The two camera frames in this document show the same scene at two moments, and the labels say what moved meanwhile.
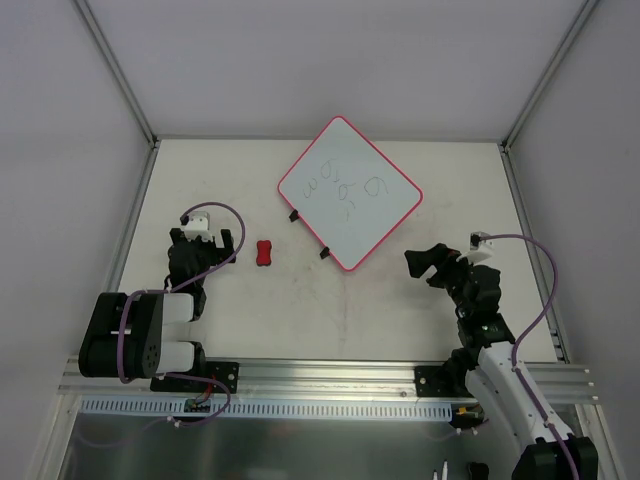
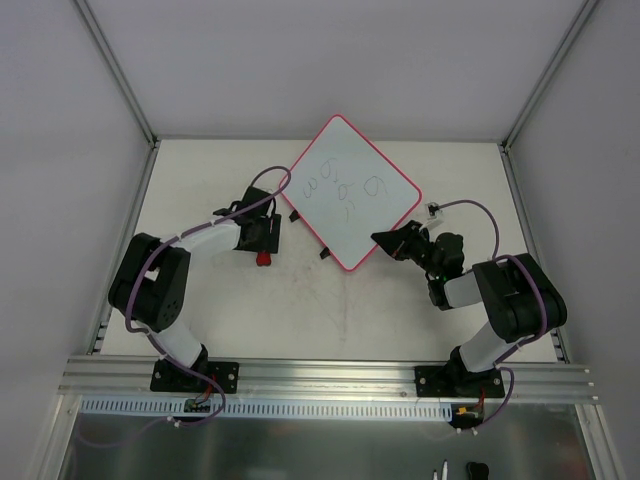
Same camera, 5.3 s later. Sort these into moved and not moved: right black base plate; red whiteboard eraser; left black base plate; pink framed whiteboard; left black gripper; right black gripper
Moved: left black gripper; right black gripper
Not moved: left black base plate; right black base plate; pink framed whiteboard; red whiteboard eraser
